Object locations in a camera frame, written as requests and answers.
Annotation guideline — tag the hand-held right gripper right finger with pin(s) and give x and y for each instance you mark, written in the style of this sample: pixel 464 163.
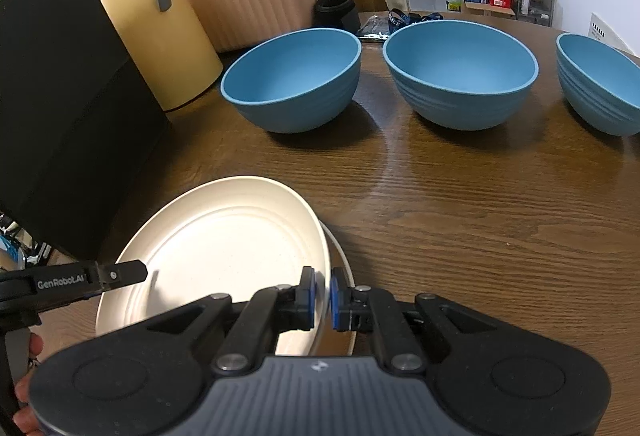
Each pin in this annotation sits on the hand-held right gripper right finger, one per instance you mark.
pixel 339 298

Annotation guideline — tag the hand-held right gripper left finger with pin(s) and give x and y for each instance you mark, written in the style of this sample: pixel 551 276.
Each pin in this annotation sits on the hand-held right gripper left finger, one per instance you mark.
pixel 307 298

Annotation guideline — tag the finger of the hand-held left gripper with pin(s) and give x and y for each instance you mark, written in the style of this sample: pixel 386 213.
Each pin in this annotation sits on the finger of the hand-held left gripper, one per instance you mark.
pixel 122 273

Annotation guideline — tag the cream plate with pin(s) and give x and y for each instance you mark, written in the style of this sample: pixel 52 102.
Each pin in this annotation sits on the cream plate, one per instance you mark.
pixel 225 241
pixel 339 252

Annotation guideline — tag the blue bowl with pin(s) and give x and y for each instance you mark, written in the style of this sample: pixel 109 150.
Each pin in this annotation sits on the blue bowl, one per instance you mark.
pixel 460 65
pixel 290 80
pixel 600 80

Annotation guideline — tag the person's left hand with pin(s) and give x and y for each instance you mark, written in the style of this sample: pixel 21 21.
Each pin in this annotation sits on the person's left hand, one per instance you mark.
pixel 35 348

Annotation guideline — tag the black paper bag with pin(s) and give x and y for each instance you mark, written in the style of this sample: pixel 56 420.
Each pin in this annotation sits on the black paper bag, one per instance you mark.
pixel 65 115

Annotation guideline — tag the yellow thermos jug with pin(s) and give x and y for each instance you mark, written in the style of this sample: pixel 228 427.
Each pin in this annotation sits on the yellow thermos jug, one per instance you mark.
pixel 150 40

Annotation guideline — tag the clear plastic badge pouch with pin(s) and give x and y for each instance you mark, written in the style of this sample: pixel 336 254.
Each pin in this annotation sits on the clear plastic badge pouch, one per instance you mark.
pixel 372 28

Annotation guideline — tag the black cup sleeve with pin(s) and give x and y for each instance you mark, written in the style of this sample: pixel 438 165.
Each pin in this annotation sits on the black cup sleeve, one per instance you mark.
pixel 335 13

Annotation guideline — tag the cardboard box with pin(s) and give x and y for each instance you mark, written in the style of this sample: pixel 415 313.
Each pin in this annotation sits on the cardboard box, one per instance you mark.
pixel 490 10

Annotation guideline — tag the white squeeze bottle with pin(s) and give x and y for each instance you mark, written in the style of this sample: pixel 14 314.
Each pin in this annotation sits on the white squeeze bottle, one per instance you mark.
pixel 524 0

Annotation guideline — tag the white panel board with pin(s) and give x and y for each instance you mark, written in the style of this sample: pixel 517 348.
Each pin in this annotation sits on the white panel board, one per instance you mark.
pixel 607 33

